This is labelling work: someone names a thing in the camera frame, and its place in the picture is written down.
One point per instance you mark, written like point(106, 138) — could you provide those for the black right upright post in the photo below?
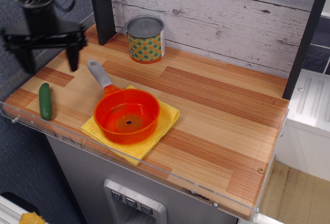
point(308, 34)

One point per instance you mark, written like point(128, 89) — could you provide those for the yellow object at corner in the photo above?
point(31, 218)

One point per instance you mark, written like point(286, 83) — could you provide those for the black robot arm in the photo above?
point(41, 29)

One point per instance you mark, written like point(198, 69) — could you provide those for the silver dispenser button panel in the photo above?
point(130, 206)

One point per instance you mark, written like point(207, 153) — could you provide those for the black upright post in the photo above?
point(104, 19)
point(308, 34)

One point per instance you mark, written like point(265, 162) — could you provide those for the white toy sink unit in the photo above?
point(304, 140)

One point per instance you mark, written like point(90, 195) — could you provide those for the grey toy fridge cabinet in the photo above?
point(86, 172)

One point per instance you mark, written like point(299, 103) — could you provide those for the orange pan with grey handle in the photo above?
point(125, 116)

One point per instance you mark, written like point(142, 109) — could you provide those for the green toy cucumber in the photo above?
point(45, 101)

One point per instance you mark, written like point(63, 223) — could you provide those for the black left upright post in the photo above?
point(104, 19)

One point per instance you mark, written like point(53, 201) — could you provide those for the yellow folded cloth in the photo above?
point(135, 152)

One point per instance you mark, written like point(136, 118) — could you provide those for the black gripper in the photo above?
point(42, 28)

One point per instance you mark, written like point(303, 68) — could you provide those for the patterned tin can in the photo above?
point(145, 38)

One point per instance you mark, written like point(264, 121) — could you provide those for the clear acrylic front guard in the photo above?
point(243, 212)

